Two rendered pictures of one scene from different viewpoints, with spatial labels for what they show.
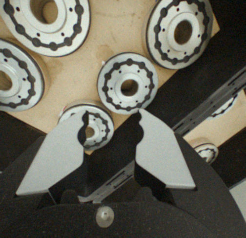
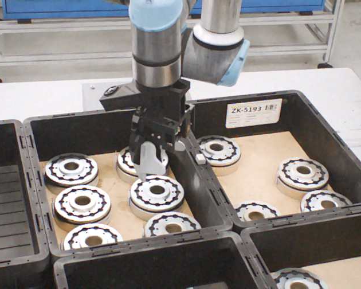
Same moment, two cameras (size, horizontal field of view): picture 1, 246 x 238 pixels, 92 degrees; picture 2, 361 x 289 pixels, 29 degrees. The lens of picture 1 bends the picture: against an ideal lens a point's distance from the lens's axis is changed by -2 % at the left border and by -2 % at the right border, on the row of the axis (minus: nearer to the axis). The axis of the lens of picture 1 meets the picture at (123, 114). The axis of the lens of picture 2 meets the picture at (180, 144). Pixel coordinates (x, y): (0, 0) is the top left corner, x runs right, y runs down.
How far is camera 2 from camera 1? 1.19 m
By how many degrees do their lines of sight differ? 65
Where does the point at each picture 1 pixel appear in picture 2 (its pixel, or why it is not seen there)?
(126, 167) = (207, 187)
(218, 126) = (271, 158)
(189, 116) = (187, 148)
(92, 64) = (126, 215)
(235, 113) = (261, 145)
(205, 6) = not seen: hidden behind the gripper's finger
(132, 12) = (113, 183)
